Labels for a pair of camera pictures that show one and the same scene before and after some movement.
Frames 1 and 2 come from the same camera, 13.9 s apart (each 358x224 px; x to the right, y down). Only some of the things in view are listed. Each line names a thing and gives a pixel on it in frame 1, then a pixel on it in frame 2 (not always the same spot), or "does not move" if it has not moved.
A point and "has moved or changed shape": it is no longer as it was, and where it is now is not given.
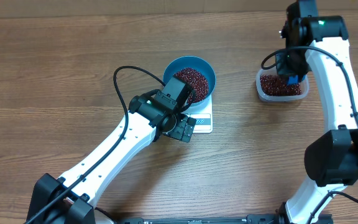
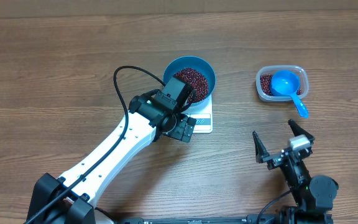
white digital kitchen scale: (202, 112) does not move
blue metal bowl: (196, 63) does not move
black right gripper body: (293, 65) → (275, 160)
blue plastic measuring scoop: (294, 80) has moved or changed shape
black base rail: (248, 219) does not move
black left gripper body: (181, 130) does not move
